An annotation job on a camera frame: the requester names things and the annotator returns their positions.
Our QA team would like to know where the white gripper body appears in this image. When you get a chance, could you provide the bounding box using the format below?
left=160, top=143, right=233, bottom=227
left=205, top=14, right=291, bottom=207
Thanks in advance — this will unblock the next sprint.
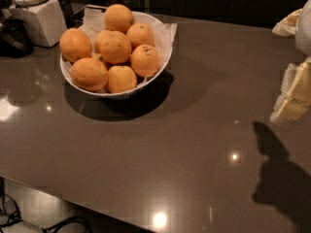
left=295, top=0, right=311, bottom=56

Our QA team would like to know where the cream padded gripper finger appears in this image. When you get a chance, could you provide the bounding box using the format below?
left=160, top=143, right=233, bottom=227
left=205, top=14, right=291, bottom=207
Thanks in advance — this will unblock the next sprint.
left=272, top=9, right=302, bottom=37
left=270, top=57, right=311, bottom=124

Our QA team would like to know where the white ceramic bowl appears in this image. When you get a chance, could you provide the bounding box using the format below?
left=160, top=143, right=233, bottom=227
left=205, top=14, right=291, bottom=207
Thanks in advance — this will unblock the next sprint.
left=59, top=11, right=174, bottom=101

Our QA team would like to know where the orange right side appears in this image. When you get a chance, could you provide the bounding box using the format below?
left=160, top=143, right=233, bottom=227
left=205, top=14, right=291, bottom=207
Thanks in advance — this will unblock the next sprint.
left=130, top=45, right=160, bottom=78

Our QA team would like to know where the orange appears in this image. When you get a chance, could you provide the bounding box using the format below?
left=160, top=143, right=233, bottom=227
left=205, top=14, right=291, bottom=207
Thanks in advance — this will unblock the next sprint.
left=106, top=65, right=137, bottom=93
left=94, top=30, right=132, bottom=65
left=105, top=4, right=134, bottom=33
left=126, top=22, right=155, bottom=49
left=130, top=45, right=160, bottom=78
left=70, top=57, right=108, bottom=92
left=59, top=28, right=92, bottom=63

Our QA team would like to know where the orange upper right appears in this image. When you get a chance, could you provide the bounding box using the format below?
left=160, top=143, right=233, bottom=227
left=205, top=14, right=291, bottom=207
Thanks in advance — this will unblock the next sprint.
left=126, top=22, right=155, bottom=49

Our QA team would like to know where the orange at far top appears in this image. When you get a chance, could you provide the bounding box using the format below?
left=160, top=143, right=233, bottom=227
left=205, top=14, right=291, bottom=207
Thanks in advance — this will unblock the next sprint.
left=105, top=4, right=134, bottom=33

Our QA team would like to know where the orange front centre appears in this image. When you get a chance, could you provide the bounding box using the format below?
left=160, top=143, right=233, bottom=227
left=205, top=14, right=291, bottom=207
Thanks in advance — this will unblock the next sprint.
left=106, top=65, right=137, bottom=93

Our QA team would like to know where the orange in centre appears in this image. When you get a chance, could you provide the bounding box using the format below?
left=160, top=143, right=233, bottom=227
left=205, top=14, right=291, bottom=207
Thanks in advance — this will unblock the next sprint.
left=94, top=30, right=132, bottom=65

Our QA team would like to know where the white paper napkin liner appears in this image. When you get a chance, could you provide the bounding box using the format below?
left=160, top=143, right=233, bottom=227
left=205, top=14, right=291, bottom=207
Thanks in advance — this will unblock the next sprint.
left=61, top=5, right=179, bottom=94

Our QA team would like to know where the orange front left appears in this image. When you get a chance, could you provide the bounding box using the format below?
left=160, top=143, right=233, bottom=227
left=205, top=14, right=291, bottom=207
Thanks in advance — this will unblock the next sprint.
left=70, top=57, right=108, bottom=92

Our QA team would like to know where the orange at far left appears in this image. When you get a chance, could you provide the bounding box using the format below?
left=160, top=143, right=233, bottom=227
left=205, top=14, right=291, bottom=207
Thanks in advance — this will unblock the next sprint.
left=59, top=28, right=92, bottom=63

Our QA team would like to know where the dark holder behind canister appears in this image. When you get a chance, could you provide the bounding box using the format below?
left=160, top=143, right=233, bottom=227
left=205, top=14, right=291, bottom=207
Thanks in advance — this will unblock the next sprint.
left=57, top=0, right=74, bottom=28

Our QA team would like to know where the white ceramic canister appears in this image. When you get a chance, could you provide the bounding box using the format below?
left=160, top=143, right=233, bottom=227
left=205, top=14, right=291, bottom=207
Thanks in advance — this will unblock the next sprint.
left=9, top=0, right=67, bottom=48

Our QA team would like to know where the black appliance at left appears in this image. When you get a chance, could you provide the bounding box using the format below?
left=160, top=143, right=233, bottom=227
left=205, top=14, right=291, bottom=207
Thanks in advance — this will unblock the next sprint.
left=0, top=0, right=33, bottom=58

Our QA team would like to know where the black cable on floor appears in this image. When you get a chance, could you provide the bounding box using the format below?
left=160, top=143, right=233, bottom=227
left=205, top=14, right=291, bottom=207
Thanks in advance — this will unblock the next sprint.
left=0, top=178, right=93, bottom=233

